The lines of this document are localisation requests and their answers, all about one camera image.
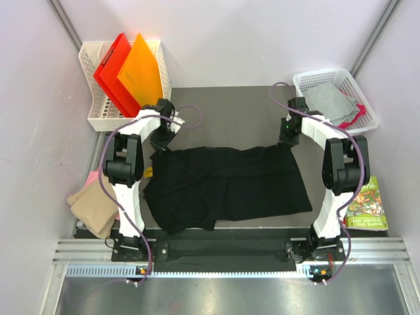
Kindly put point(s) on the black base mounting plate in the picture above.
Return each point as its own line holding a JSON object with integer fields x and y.
{"x": 228, "y": 250}

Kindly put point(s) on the white camera on left wrist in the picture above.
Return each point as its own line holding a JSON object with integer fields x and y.
{"x": 176, "y": 123}

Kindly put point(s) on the pink folded t-shirt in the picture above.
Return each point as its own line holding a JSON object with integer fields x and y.
{"x": 96, "y": 195}

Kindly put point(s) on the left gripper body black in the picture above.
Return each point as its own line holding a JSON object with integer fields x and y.
{"x": 161, "y": 137}

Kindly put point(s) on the black t-shirt with flower print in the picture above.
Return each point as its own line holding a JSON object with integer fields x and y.
{"x": 197, "y": 187}

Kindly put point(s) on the white file organiser tray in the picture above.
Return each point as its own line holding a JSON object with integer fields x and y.
{"x": 103, "y": 115}

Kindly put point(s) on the aluminium frame rail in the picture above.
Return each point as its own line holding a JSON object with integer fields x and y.
{"x": 92, "y": 258}

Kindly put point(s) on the beige folded t-shirt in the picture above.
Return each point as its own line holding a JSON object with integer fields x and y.
{"x": 98, "y": 222}

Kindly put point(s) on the white perforated basket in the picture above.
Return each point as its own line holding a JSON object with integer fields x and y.
{"x": 344, "y": 81}

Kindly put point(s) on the green children's book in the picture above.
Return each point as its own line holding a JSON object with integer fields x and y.
{"x": 366, "y": 211}

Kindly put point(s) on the red plastic folder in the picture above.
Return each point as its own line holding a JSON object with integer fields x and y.
{"x": 106, "y": 76}

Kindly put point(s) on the grey folded t-shirt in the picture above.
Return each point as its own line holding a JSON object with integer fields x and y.
{"x": 335, "y": 105}

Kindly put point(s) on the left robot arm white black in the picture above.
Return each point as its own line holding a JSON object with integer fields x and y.
{"x": 122, "y": 162}

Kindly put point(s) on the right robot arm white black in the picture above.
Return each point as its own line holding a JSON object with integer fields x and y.
{"x": 345, "y": 169}

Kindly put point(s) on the orange plastic folder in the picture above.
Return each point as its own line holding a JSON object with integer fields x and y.
{"x": 140, "y": 74}

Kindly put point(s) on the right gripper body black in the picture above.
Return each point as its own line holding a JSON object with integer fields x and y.
{"x": 287, "y": 136}

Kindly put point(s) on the magenta t-shirt in basket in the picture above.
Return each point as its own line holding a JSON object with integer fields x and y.
{"x": 361, "y": 112}

